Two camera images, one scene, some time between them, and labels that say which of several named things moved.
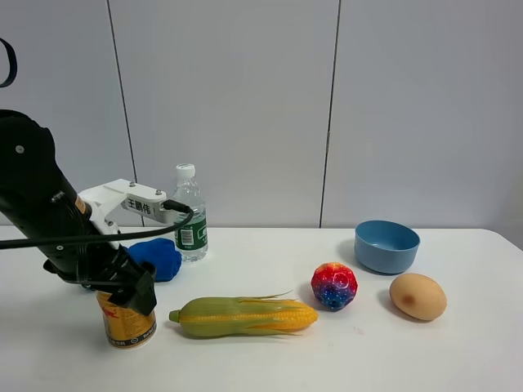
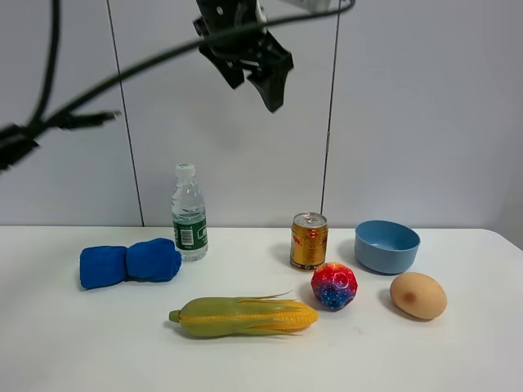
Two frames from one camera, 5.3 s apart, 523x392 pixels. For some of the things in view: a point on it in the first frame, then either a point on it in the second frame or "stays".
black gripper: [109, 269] to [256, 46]
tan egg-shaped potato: [421, 296] stays
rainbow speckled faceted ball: [333, 285] stays
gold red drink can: [127, 327] to [309, 237]
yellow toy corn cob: [223, 317] stays
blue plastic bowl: [386, 247] stays
